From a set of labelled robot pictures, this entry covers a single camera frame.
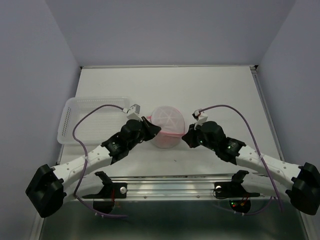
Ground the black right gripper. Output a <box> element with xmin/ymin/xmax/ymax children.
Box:
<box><xmin>182</xmin><ymin>121</ymin><xmax>218</xmax><ymax>152</ymax></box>

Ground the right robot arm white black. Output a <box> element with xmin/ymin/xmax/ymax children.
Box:
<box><xmin>182</xmin><ymin>121</ymin><xmax>320</xmax><ymax>216</ymax></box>

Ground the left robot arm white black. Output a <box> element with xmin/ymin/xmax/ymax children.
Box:
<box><xmin>25</xmin><ymin>117</ymin><xmax>162</xmax><ymax>218</ymax></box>

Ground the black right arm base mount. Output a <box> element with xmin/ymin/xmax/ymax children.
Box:
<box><xmin>213</xmin><ymin>170</ymin><xmax>261</xmax><ymax>216</ymax></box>

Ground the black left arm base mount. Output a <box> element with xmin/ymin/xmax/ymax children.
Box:
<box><xmin>78</xmin><ymin>171</ymin><xmax>128</xmax><ymax>219</ymax></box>

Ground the white mesh laundry bag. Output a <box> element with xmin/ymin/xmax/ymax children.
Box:
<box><xmin>148</xmin><ymin>105</ymin><xmax>185</xmax><ymax>149</ymax></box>

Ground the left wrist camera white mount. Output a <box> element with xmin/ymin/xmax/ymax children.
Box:
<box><xmin>122</xmin><ymin>104</ymin><xmax>141</xmax><ymax>121</ymax></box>

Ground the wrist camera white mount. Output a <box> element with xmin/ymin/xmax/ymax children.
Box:
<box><xmin>192</xmin><ymin>109</ymin><xmax>208</xmax><ymax>128</ymax></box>
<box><xmin>122</xmin><ymin>104</ymin><xmax>141</xmax><ymax>121</ymax></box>

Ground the purple camera cable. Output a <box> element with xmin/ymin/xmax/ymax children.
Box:
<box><xmin>72</xmin><ymin>104</ymin><xmax>129</xmax><ymax>219</ymax></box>
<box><xmin>197</xmin><ymin>104</ymin><xmax>285</xmax><ymax>217</ymax></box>

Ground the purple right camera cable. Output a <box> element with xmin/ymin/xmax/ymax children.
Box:
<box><xmin>197</xmin><ymin>104</ymin><xmax>285</xmax><ymax>217</ymax></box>

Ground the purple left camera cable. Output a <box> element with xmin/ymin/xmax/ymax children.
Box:
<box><xmin>72</xmin><ymin>104</ymin><xmax>129</xmax><ymax>219</ymax></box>

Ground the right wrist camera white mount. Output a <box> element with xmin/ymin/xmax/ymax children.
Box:
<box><xmin>192</xmin><ymin>109</ymin><xmax>208</xmax><ymax>128</ymax></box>

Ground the white perforated plastic basket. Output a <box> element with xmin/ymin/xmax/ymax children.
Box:
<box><xmin>57</xmin><ymin>96</ymin><xmax>130</xmax><ymax>146</ymax></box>

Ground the aluminium front rail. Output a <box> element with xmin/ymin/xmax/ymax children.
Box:
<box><xmin>74</xmin><ymin>172</ymin><xmax>276</xmax><ymax>201</ymax></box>

